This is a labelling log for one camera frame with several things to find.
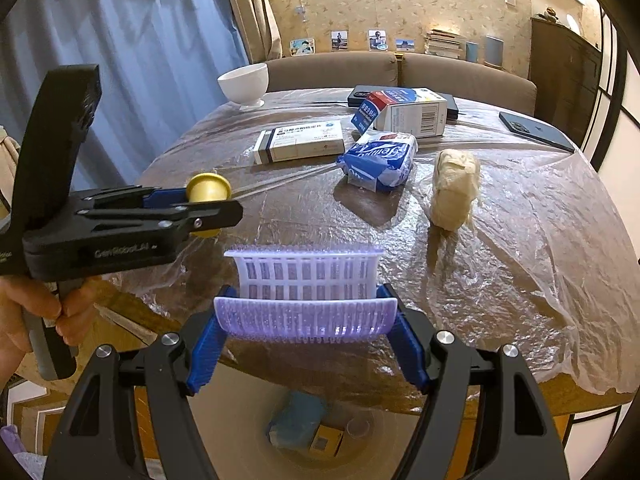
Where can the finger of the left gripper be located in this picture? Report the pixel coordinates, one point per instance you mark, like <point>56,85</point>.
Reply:
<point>132,197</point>
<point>155,218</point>

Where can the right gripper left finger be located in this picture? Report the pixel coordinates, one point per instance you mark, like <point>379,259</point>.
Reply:
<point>98,436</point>

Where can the yellow plastic cup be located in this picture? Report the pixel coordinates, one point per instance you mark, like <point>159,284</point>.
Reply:
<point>208,187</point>

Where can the white medicine box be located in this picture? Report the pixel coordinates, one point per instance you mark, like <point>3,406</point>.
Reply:
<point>299,141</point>

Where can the brown cardboard box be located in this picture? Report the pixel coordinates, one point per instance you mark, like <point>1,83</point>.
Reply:
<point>326,441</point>

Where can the light blue paper bag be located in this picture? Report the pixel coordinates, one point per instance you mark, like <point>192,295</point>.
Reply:
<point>296,423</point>

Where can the blue tissue pack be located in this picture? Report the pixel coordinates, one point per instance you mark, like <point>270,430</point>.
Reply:
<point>379,162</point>

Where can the blue red naproxen box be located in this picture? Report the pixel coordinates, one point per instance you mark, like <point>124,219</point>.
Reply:
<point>421,119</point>

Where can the white paper towel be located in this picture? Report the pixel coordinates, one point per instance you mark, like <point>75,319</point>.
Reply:
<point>456,183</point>

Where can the white ceramic footed bowl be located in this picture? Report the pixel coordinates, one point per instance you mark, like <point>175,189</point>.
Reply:
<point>246,86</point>

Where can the blue curtain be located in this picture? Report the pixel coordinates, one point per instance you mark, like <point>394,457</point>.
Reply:
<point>159,62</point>

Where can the photo card far left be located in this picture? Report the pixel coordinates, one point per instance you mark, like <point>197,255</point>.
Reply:
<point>302,46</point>

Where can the photo card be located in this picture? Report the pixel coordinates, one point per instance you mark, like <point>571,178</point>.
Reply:
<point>405,45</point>
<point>302,46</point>
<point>377,40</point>
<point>339,40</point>

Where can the dark blue smartphone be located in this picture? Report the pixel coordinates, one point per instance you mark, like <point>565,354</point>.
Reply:
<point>535,130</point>

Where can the stack of books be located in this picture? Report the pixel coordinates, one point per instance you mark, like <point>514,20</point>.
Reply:
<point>443,43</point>

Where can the brown sofa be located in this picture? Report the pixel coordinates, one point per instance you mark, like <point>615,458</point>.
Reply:
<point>411,70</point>

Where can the teal cylinder container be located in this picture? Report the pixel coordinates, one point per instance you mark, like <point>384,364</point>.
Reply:
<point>471,52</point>

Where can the grey cylinder speaker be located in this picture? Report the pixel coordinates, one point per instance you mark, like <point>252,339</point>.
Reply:
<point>494,48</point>

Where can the dark wooden cabinet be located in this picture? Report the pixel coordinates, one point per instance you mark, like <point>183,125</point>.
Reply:
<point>566,71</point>

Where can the black phone with camera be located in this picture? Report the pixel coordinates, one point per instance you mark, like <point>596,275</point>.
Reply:
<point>402,95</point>

